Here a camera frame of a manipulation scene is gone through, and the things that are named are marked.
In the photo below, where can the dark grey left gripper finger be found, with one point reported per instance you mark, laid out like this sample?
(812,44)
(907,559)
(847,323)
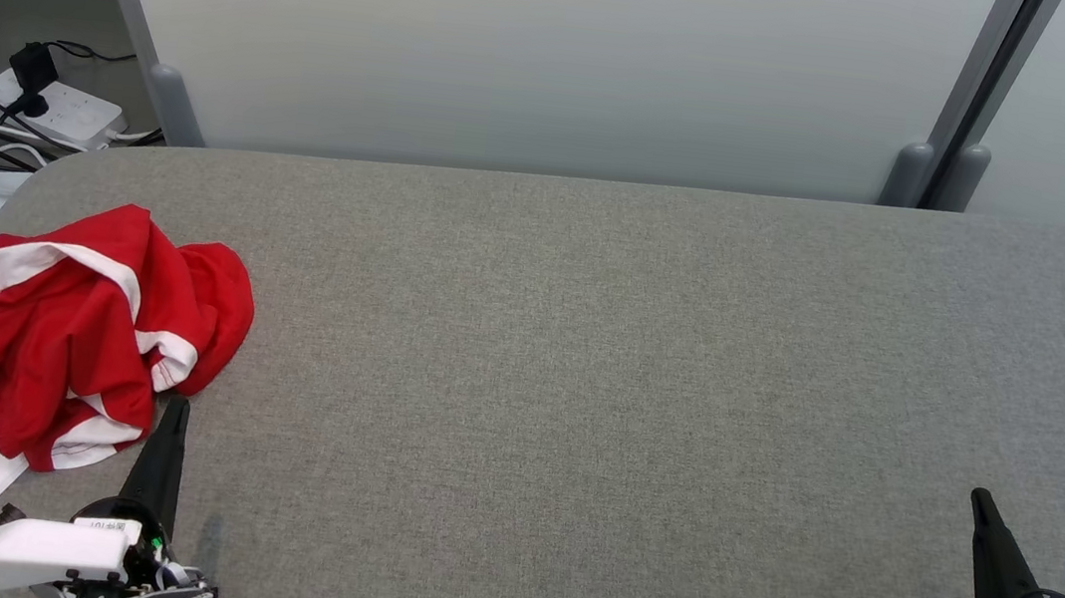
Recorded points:
(162,468)

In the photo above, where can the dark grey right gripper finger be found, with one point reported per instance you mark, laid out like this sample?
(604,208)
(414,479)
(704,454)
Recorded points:
(998,573)

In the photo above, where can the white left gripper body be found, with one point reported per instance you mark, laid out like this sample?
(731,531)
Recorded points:
(43,549)

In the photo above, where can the black power adapter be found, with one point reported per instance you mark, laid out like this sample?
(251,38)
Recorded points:
(33,67)

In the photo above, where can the wide pale grey partition panel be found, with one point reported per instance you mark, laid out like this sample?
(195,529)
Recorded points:
(541,49)

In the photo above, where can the grey metal partition post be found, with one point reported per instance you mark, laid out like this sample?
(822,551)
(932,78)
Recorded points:
(175,108)
(965,178)
(907,176)

